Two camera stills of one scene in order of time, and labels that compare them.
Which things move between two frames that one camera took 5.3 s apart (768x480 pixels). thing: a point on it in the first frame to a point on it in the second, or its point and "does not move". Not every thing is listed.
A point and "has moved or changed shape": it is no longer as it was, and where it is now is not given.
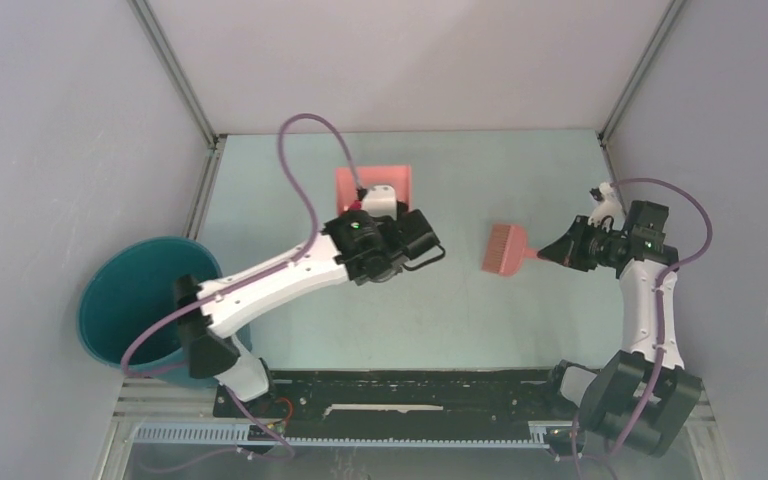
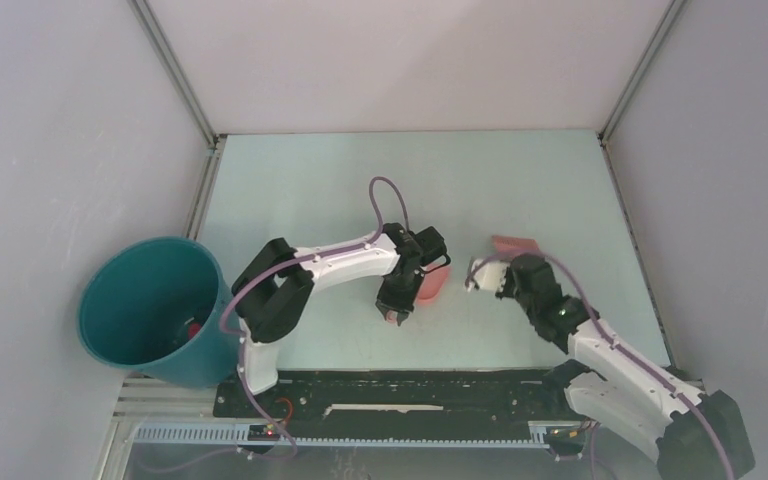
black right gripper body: [589, 246] to [509, 291]
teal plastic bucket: [131, 286] does not move
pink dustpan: [397, 176] to [433, 282]
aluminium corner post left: [185, 91] does not move
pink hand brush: [506, 249] has moved or changed shape
